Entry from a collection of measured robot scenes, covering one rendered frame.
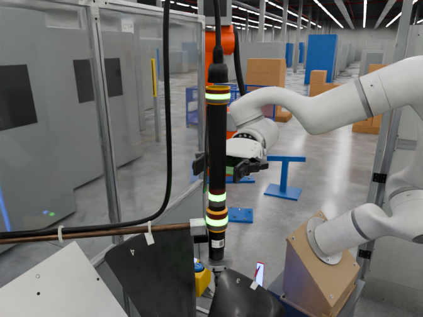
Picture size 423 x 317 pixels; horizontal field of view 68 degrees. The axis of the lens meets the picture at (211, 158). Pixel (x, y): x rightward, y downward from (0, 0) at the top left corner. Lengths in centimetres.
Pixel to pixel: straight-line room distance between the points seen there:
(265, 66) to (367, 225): 761
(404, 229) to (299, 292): 45
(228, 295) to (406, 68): 72
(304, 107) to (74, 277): 72
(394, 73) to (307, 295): 86
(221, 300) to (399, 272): 200
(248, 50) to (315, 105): 1067
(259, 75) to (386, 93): 798
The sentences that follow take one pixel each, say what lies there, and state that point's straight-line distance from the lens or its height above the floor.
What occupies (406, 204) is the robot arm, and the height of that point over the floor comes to 143.
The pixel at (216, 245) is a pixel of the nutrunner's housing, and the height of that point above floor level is 149.
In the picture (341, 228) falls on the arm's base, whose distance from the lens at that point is 123.
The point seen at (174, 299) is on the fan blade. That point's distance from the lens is 80.
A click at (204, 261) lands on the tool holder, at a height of 145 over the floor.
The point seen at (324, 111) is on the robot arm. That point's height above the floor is 174.
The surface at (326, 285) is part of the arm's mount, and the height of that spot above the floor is 107.
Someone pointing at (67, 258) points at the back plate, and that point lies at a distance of 95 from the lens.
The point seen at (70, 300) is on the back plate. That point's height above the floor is 127.
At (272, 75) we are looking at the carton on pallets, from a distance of 858.
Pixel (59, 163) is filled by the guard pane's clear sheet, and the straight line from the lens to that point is 125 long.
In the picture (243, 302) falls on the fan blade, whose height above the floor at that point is 119.
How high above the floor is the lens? 187
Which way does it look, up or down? 20 degrees down
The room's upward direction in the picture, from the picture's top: straight up
